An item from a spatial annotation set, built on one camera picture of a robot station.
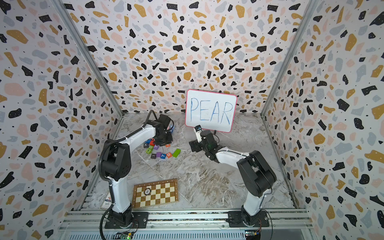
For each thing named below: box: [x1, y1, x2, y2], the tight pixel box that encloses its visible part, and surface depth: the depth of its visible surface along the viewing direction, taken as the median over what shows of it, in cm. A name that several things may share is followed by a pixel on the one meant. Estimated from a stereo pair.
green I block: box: [145, 145, 154, 155], surface depth 100 cm
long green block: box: [172, 148, 182, 158], surface depth 102 cm
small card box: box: [101, 196, 112, 210], surface depth 79 cm
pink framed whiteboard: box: [185, 89, 238, 133], surface depth 108 cm
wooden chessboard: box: [131, 178, 179, 209], surface depth 81 cm
